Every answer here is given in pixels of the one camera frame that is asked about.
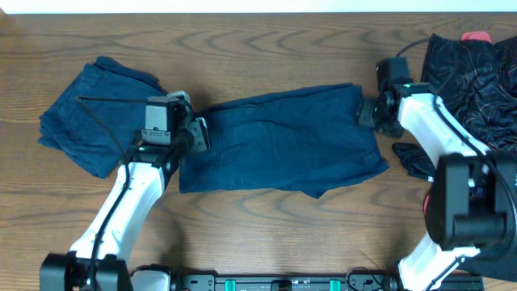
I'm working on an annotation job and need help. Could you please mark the navy blue shorts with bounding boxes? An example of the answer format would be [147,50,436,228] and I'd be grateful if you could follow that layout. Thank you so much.
[179,83,389,198]

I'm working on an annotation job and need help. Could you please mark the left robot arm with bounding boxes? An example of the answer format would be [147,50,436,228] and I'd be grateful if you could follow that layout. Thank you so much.
[40,91,210,290]

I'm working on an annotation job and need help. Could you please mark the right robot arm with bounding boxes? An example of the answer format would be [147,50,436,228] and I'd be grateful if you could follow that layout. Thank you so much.
[356,57,516,290]

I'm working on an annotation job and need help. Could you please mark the folded navy blue garment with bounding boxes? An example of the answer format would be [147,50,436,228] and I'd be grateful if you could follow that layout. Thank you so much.
[39,56,167,179]

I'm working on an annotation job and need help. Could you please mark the black patterned sports garment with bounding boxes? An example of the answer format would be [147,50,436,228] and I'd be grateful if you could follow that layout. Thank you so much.
[421,32,516,159]

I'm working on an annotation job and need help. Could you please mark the black mounting rail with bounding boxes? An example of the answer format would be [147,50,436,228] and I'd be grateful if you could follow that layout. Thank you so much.
[132,273,485,291]

